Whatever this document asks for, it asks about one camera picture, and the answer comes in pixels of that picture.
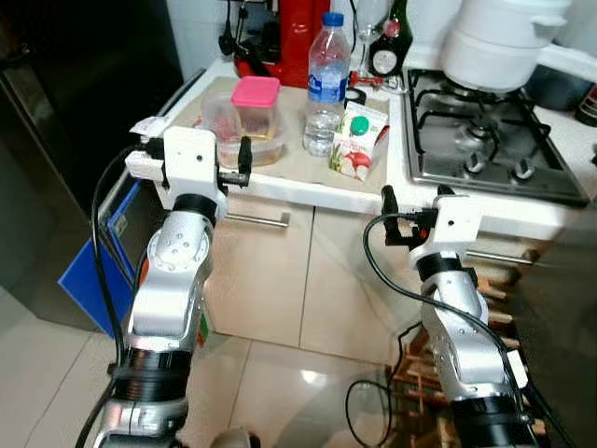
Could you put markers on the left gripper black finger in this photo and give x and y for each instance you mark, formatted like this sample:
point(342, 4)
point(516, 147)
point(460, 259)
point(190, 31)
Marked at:
point(245, 154)

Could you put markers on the pink lidded food container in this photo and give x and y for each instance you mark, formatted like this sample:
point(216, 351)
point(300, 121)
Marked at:
point(256, 91)

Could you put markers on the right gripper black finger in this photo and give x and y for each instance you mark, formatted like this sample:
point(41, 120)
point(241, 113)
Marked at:
point(446, 191)
point(390, 207)

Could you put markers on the clear wine glass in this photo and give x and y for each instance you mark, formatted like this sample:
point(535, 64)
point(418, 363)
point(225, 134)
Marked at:
point(368, 14)

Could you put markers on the beige counter mat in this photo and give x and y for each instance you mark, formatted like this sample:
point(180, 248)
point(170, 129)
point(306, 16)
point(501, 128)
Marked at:
point(294, 170)

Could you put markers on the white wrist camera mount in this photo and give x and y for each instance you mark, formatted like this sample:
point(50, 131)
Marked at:
point(191, 159)
point(452, 224)

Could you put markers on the dark wine bottle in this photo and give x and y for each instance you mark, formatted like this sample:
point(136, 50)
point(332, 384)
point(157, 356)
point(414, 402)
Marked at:
point(390, 56)

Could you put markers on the dark sauce bottle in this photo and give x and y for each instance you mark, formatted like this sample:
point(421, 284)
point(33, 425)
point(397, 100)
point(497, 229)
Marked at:
point(588, 107)

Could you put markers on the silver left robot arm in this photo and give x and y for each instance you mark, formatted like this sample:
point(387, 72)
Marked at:
point(173, 280)

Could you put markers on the white carton with radish print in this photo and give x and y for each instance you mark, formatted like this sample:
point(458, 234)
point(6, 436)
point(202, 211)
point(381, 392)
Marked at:
point(359, 140)

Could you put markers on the steel gas hob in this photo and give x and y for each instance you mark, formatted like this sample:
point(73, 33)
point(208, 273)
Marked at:
point(504, 140)

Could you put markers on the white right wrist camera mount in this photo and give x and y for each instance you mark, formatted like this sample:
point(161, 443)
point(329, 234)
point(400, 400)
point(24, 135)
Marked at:
point(452, 224)

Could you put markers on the blue board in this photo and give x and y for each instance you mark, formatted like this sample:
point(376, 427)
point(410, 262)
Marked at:
point(79, 280)

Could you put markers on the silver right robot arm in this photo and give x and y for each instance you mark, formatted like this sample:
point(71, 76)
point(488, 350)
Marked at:
point(466, 336)

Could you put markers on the clear plastic tub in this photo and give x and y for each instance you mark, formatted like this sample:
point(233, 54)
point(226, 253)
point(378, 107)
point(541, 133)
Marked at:
point(215, 131)

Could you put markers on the black tape roll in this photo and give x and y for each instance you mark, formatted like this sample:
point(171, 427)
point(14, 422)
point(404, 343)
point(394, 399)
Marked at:
point(347, 96)

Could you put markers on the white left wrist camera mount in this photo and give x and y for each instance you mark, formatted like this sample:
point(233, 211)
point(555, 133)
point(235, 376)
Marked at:
point(191, 159)

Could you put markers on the dark grey pot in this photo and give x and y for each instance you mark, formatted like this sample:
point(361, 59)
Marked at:
point(560, 91)

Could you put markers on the clear plastic water bottle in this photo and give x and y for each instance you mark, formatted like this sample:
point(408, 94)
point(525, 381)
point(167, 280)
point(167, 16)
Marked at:
point(326, 84)

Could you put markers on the red kitchen appliance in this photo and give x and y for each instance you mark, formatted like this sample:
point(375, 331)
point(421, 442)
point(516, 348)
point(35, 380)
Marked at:
point(303, 37)

